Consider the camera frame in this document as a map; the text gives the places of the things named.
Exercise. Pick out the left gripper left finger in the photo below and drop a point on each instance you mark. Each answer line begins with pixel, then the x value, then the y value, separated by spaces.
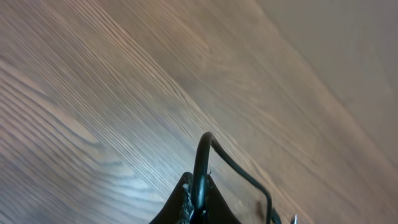
pixel 178 207

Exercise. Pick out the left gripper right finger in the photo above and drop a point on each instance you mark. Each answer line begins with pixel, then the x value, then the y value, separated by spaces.
pixel 216 207

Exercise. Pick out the cardboard back panel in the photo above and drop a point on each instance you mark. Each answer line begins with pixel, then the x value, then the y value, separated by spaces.
pixel 352 44

